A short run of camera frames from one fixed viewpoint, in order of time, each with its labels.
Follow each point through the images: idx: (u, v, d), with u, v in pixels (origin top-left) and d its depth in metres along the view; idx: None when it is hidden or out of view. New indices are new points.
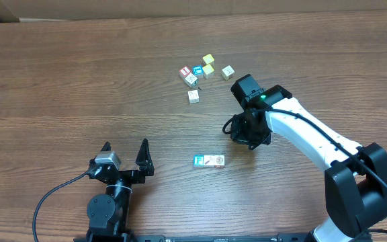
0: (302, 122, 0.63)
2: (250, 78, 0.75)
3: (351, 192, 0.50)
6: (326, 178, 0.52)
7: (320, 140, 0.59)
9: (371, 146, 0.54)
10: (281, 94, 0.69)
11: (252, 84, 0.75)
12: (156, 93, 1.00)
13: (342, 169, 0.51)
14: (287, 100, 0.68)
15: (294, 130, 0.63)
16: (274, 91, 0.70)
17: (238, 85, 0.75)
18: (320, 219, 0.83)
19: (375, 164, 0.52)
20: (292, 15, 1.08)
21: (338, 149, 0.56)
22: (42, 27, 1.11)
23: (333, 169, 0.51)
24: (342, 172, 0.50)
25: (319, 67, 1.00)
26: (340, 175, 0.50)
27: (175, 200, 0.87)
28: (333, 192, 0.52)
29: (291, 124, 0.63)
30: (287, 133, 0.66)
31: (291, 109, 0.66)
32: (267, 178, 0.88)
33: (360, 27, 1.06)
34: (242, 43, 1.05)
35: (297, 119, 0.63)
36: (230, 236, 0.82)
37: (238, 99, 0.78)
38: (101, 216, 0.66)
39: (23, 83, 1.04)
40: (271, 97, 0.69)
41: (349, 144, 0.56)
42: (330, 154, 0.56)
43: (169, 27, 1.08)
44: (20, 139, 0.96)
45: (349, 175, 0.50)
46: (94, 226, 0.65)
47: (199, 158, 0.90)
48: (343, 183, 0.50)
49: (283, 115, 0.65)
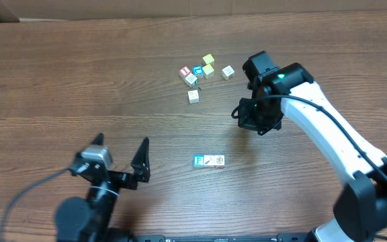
0: (322, 117, 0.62)
2: (264, 56, 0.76)
3: (369, 206, 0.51)
6: (346, 189, 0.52)
7: (341, 141, 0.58)
9: None
10: (300, 74, 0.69)
11: (265, 60, 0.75)
12: (156, 93, 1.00)
13: (365, 183, 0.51)
14: (308, 84, 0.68)
15: (313, 125, 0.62)
16: (293, 70, 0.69)
17: (252, 61, 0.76)
18: (320, 219, 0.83)
19: None
20: (291, 15, 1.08)
21: (361, 156, 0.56)
22: (42, 27, 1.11)
23: (356, 182, 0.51)
24: (363, 186, 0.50)
25: (319, 67, 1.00)
26: (361, 190, 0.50)
27: (175, 200, 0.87)
28: (350, 203, 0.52)
29: (311, 117, 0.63)
30: (304, 125, 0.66)
31: (313, 98, 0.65)
32: (267, 178, 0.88)
33: (360, 27, 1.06)
34: (242, 44, 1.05)
35: (319, 112, 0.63)
36: (230, 236, 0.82)
37: (249, 77, 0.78)
38: (70, 224, 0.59)
39: (23, 83, 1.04)
40: (290, 75, 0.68)
41: (372, 153, 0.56)
42: (351, 160, 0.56)
43: (169, 27, 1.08)
44: (20, 139, 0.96)
45: (370, 191, 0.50)
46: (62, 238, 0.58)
47: (199, 158, 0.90)
48: (365, 198, 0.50)
49: (302, 105, 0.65)
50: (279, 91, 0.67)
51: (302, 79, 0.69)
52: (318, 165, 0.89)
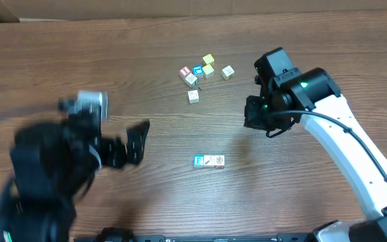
0: (350, 139, 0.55)
2: (281, 54, 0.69)
3: None
6: (374, 228, 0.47)
7: (371, 170, 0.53)
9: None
10: (326, 85, 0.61)
11: (282, 59, 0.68)
12: (156, 93, 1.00)
13: None
14: (334, 98, 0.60)
15: (340, 147, 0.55)
16: (316, 77, 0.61)
17: (267, 60, 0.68)
18: (320, 219, 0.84)
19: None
20: (291, 15, 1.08)
21: None
22: (42, 26, 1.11)
23: None
24: None
25: (319, 67, 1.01)
26: None
27: (175, 200, 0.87)
28: None
29: (338, 138, 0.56)
30: (326, 145, 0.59)
31: (340, 115, 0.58)
32: (267, 178, 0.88)
33: (360, 27, 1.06)
34: (242, 43, 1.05)
35: (347, 134, 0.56)
36: (230, 236, 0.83)
37: (263, 76, 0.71)
38: (37, 135, 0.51)
39: (23, 83, 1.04)
40: (314, 84, 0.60)
41: None
42: (382, 194, 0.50)
43: (169, 27, 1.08)
44: None
45: None
46: (20, 148, 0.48)
47: (199, 158, 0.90)
48: None
49: (328, 124, 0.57)
50: (300, 102, 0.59)
51: (326, 89, 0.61)
52: (318, 165, 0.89)
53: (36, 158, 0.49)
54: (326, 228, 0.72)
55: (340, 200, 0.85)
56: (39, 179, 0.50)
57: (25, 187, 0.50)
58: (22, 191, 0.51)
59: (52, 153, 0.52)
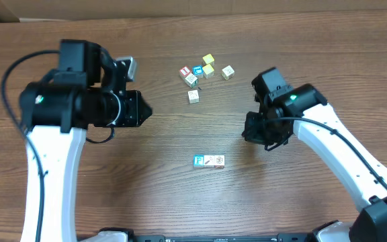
0: (337, 139, 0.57)
2: (275, 72, 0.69)
3: None
6: (362, 215, 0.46)
7: (357, 166, 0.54)
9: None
10: (311, 93, 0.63)
11: (276, 77, 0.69)
12: (156, 93, 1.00)
13: (383, 208, 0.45)
14: (322, 106, 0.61)
15: (327, 148, 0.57)
16: (305, 91, 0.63)
17: (262, 77, 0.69)
18: (320, 219, 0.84)
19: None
20: (291, 15, 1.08)
21: (378, 182, 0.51)
22: (42, 27, 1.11)
23: (373, 207, 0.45)
24: (381, 211, 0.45)
25: (320, 67, 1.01)
26: (379, 216, 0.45)
27: (175, 200, 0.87)
28: (366, 229, 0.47)
29: (325, 140, 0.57)
30: (315, 147, 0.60)
31: (326, 120, 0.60)
32: (267, 178, 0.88)
33: (361, 27, 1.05)
34: (242, 43, 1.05)
35: (333, 135, 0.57)
36: (230, 236, 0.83)
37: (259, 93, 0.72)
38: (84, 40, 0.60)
39: (23, 83, 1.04)
40: (303, 97, 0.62)
41: None
42: (369, 186, 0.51)
43: (169, 27, 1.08)
44: (20, 140, 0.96)
45: None
46: (68, 42, 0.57)
47: (199, 158, 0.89)
48: (382, 226, 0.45)
49: (316, 128, 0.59)
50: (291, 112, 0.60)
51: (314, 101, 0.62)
52: (318, 165, 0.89)
53: (79, 48, 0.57)
54: (326, 228, 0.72)
55: (340, 200, 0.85)
56: (76, 66, 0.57)
57: (60, 74, 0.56)
58: (56, 78, 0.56)
59: (91, 58, 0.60)
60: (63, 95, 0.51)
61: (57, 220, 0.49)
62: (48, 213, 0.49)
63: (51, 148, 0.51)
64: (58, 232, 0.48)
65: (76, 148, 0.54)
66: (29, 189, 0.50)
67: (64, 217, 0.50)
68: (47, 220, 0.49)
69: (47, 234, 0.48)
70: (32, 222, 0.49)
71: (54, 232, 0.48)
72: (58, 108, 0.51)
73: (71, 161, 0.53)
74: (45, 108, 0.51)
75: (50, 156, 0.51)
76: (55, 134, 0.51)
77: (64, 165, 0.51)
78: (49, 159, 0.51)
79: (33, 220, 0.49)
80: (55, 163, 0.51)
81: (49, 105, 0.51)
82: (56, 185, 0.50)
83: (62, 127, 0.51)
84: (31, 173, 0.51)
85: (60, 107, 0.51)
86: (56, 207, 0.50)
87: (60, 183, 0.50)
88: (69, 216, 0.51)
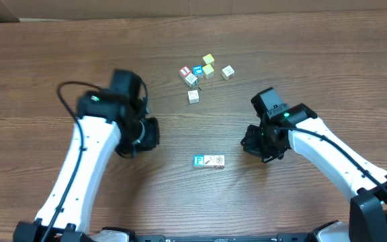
0: (326, 144, 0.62)
2: (272, 91, 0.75)
3: (379, 222, 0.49)
6: (352, 206, 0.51)
7: (346, 165, 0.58)
9: None
10: (303, 109, 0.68)
11: (273, 97, 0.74)
12: (156, 93, 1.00)
13: (370, 197, 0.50)
14: (312, 120, 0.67)
15: (318, 152, 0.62)
16: (298, 110, 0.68)
17: (260, 97, 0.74)
18: (320, 219, 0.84)
19: None
20: (291, 15, 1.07)
21: (365, 177, 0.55)
22: (42, 27, 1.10)
23: (361, 197, 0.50)
24: (369, 202, 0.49)
25: (319, 67, 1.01)
26: (367, 204, 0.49)
27: (175, 200, 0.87)
28: (358, 221, 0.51)
29: (316, 145, 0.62)
30: (310, 154, 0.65)
31: (316, 129, 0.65)
32: (267, 178, 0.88)
33: (361, 27, 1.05)
34: (242, 43, 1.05)
35: (323, 140, 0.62)
36: (230, 236, 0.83)
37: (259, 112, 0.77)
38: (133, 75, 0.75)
39: (23, 83, 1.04)
40: (296, 115, 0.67)
41: (377, 172, 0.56)
42: (357, 181, 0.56)
43: (169, 27, 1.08)
44: (20, 140, 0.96)
45: (376, 206, 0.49)
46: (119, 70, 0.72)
47: (199, 158, 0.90)
48: (371, 215, 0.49)
49: (307, 136, 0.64)
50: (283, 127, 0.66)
51: None
52: None
53: (127, 75, 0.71)
54: (326, 229, 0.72)
55: (339, 200, 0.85)
56: (123, 88, 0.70)
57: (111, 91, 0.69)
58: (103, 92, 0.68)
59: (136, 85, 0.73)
60: (112, 103, 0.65)
61: (83, 187, 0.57)
62: (77, 181, 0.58)
63: (94, 134, 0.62)
64: (81, 196, 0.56)
65: (111, 141, 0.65)
66: (68, 161, 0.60)
67: (88, 189, 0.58)
68: (74, 185, 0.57)
69: (71, 196, 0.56)
70: (63, 187, 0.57)
71: (77, 196, 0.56)
72: (107, 113, 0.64)
73: (104, 149, 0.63)
74: (96, 107, 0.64)
75: (90, 138, 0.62)
76: (99, 125, 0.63)
77: (99, 148, 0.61)
78: (89, 140, 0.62)
79: (64, 185, 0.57)
80: (93, 144, 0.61)
81: (99, 107, 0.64)
82: (90, 162, 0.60)
83: (107, 118, 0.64)
84: (73, 148, 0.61)
85: (109, 108, 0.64)
86: (84, 179, 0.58)
87: (93, 160, 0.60)
88: (91, 193, 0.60)
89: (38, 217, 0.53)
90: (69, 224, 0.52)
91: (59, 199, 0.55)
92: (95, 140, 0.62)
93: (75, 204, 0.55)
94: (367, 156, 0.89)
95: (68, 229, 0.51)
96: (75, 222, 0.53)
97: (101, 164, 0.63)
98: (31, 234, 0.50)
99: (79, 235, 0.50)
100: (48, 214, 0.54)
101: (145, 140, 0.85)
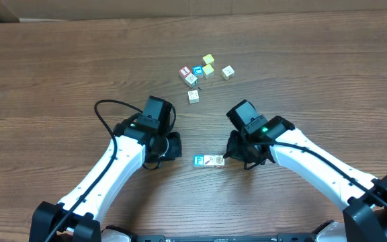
0: (309, 155, 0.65)
2: (246, 104, 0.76)
3: (374, 229, 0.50)
6: (346, 218, 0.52)
7: (332, 175, 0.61)
9: None
10: (279, 122, 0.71)
11: (248, 110, 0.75)
12: (156, 93, 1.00)
13: (361, 207, 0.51)
14: (290, 131, 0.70)
15: (304, 165, 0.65)
16: (275, 123, 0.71)
17: (236, 111, 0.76)
18: (321, 219, 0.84)
19: None
20: (291, 15, 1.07)
21: (352, 184, 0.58)
22: (42, 27, 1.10)
23: (353, 208, 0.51)
24: (361, 211, 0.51)
25: (319, 67, 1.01)
26: (359, 214, 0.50)
27: (175, 200, 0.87)
28: (355, 232, 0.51)
29: (299, 158, 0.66)
30: (294, 166, 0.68)
31: (297, 141, 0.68)
32: (267, 178, 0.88)
33: (360, 27, 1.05)
34: (242, 44, 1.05)
35: (305, 152, 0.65)
36: (230, 236, 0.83)
37: (235, 124, 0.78)
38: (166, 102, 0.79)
39: (23, 83, 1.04)
40: (274, 129, 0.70)
41: (363, 178, 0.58)
42: (345, 189, 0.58)
43: (169, 27, 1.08)
44: (20, 139, 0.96)
45: (368, 213, 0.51)
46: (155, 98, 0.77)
47: (199, 158, 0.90)
48: (365, 224, 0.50)
49: (289, 149, 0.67)
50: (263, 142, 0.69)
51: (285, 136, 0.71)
52: None
53: (160, 104, 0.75)
54: (323, 232, 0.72)
55: None
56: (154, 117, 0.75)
57: (143, 118, 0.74)
58: (138, 119, 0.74)
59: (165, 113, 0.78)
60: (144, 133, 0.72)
61: (107, 187, 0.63)
62: (103, 181, 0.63)
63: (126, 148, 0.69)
64: (103, 193, 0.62)
65: (138, 159, 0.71)
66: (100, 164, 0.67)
67: (109, 192, 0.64)
68: (99, 184, 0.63)
69: (94, 192, 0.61)
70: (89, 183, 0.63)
71: (99, 193, 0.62)
72: (138, 140, 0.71)
73: (131, 163, 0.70)
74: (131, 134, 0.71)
75: (121, 152, 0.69)
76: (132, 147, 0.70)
77: (127, 160, 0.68)
78: (120, 152, 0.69)
79: (90, 182, 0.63)
80: (123, 156, 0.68)
81: (134, 133, 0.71)
82: (116, 170, 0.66)
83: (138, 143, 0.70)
84: (105, 156, 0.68)
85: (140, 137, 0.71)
86: (109, 183, 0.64)
87: (119, 169, 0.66)
88: (110, 198, 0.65)
89: (62, 202, 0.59)
90: (87, 213, 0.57)
91: (83, 191, 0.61)
92: (125, 154, 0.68)
93: (96, 199, 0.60)
94: (368, 156, 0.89)
95: (86, 218, 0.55)
96: (93, 213, 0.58)
97: (123, 176, 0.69)
98: (52, 213, 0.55)
99: (94, 223, 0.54)
100: (70, 201, 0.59)
101: (168, 152, 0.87)
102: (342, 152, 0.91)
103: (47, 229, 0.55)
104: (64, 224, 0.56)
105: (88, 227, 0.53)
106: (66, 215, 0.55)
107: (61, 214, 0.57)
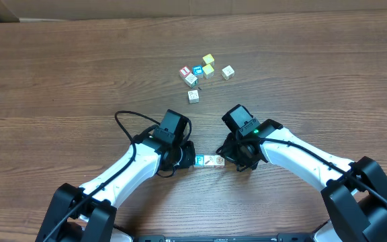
0: (293, 148, 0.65)
2: (240, 108, 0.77)
3: (352, 209, 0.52)
6: (325, 199, 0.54)
7: (312, 162, 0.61)
9: (363, 160, 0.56)
10: (269, 124, 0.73)
11: (243, 113, 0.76)
12: (156, 93, 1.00)
13: (338, 188, 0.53)
14: (278, 130, 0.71)
15: (289, 157, 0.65)
16: (266, 125, 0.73)
17: (230, 115, 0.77)
18: (320, 219, 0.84)
19: (370, 179, 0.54)
20: (291, 15, 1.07)
21: (330, 169, 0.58)
22: (42, 27, 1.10)
23: (330, 189, 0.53)
24: (338, 191, 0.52)
25: (319, 67, 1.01)
26: (335, 194, 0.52)
27: (175, 200, 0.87)
28: (335, 214, 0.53)
29: (285, 152, 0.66)
30: (283, 160, 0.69)
31: (284, 138, 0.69)
32: (267, 178, 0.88)
33: (360, 27, 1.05)
34: (242, 43, 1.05)
35: (290, 146, 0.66)
36: (230, 236, 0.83)
37: (230, 128, 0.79)
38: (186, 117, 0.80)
39: (23, 83, 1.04)
40: (265, 131, 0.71)
41: (341, 163, 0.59)
42: (324, 173, 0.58)
43: (169, 27, 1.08)
44: (20, 139, 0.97)
45: (345, 193, 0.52)
46: (173, 111, 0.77)
47: (199, 158, 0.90)
48: (342, 203, 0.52)
49: (276, 145, 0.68)
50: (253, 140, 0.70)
51: None
52: None
53: (177, 118, 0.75)
54: (320, 230, 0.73)
55: None
56: (170, 130, 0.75)
57: (160, 132, 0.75)
58: (155, 132, 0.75)
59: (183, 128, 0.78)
60: (159, 142, 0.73)
61: (124, 181, 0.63)
62: (121, 177, 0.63)
63: (146, 152, 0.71)
64: (120, 185, 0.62)
65: (152, 167, 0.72)
66: (117, 163, 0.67)
67: (124, 189, 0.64)
68: (117, 178, 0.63)
69: (113, 184, 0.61)
70: (107, 176, 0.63)
71: (117, 185, 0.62)
72: (155, 149, 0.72)
73: (146, 169, 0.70)
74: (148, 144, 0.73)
75: (140, 156, 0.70)
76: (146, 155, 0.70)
77: (144, 165, 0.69)
78: (139, 156, 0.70)
79: (109, 175, 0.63)
80: (140, 160, 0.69)
81: (149, 142, 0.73)
82: (135, 169, 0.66)
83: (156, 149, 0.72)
84: (123, 158, 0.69)
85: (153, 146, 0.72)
86: (126, 178, 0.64)
87: (137, 169, 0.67)
88: (123, 195, 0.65)
89: (82, 187, 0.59)
90: (105, 199, 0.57)
91: (103, 181, 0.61)
92: (143, 158, 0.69)
93: (114, 189, 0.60)
94: (367, 156, 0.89)
95: (103, 204, 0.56)
96: (110, 200, 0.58)
97: (138, 179, 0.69)
98: (72, 195, 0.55)
99: (111, 210, 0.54)
100: (91, 187, 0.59)
101: (182, 160, 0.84)
102: (342, 152, 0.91)
103: (64, 210, 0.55)
104: (80, 209, 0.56)
105: (104, 213, 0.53)
106: (84, 199, 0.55)
107: (79, 199, 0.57)
